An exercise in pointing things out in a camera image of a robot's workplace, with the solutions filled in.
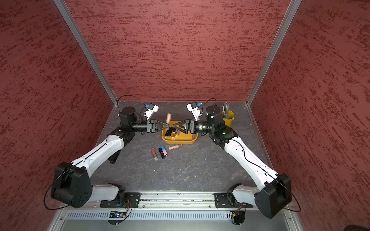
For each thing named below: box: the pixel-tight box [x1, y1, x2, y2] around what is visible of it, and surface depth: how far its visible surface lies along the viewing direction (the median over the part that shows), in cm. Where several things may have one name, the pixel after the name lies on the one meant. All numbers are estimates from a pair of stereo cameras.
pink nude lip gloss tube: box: [168, 143, 183, 151], surface depth 96 cm
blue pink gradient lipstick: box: [160, 145, 168, 156], surface depth 94 cm
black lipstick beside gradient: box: [158, 147, 166, 159], surface depth 92 cm
